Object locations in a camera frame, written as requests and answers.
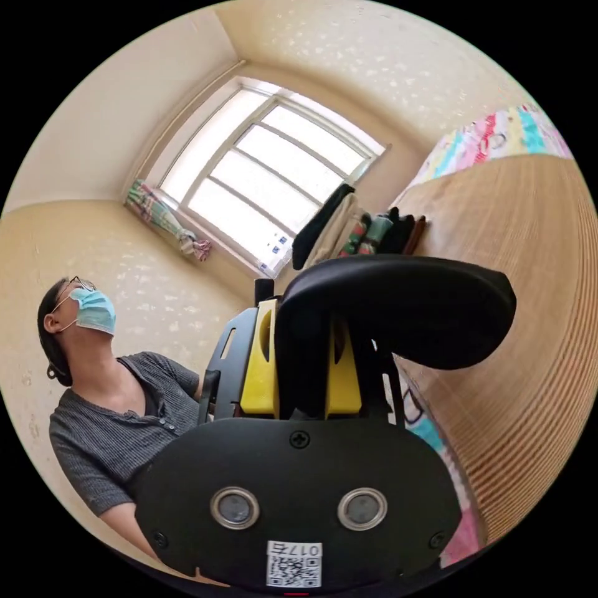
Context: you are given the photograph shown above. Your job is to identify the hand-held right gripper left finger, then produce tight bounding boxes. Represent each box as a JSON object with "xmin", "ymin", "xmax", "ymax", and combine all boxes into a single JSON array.
[{"xmin": 240, "ymin": 298, "xmax": 281, "ymax": 415}]

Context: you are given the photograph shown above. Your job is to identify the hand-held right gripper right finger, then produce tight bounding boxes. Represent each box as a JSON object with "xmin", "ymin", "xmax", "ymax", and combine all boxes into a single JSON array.
[{"xmin": 325, "ymin": 321, "xmax": 363, "ymax": 417}]

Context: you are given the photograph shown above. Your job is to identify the person's right forearm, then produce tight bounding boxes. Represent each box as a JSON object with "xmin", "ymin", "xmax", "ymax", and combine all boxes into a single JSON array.
[{"xmin": 100, "ymin": 500, "xmax": 230, "ymax": 587}]

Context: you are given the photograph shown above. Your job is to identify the person's body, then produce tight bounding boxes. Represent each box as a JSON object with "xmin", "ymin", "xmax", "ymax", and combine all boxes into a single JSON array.
[{"xmin": 37, "ymin": 275, "xmax": 207, "ymax": 518}]

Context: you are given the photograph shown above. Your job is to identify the pile of clothes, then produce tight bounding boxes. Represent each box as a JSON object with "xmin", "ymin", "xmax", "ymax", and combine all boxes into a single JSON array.
[{"xmin": 292, "ymin": 183, "xmax": 429, "ymax": 272}]

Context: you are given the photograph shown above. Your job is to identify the patterned curtain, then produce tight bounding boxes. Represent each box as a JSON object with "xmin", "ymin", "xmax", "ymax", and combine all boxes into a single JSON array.
[{"xmin": 123, "ymin": 179, "xmax": 212, "ymax": 262}]

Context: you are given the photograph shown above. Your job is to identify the window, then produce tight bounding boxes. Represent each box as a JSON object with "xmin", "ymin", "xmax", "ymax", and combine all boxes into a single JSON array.
[{"xmin": 158, "ymin": 77, "xmax": 387, "ymax": 277}]

